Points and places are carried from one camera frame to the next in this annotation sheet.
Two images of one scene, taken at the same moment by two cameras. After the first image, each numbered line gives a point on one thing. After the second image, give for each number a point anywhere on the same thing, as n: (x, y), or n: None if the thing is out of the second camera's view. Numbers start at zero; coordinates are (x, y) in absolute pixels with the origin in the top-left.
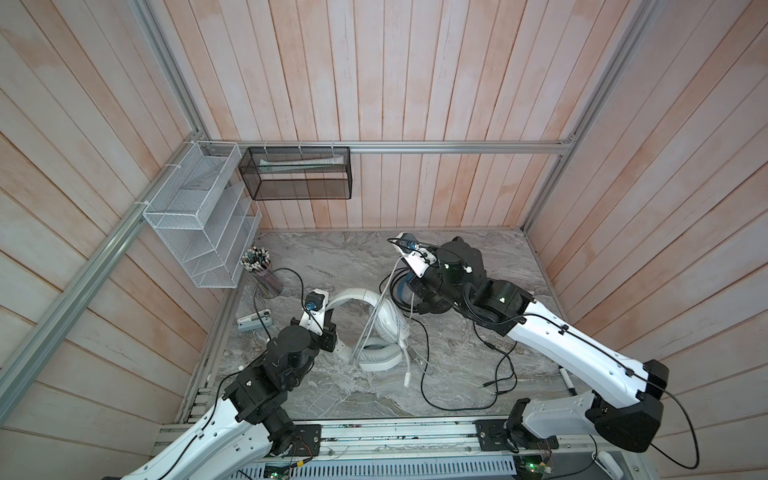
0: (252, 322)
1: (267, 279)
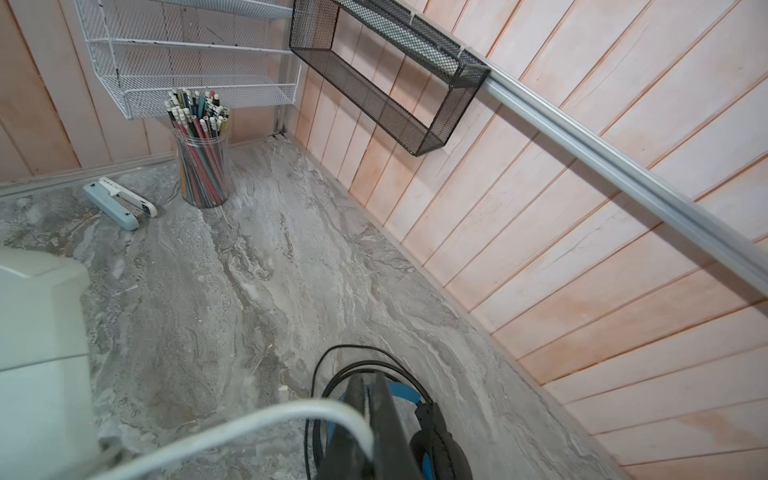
0: (120, 203)
1: (201, 125)
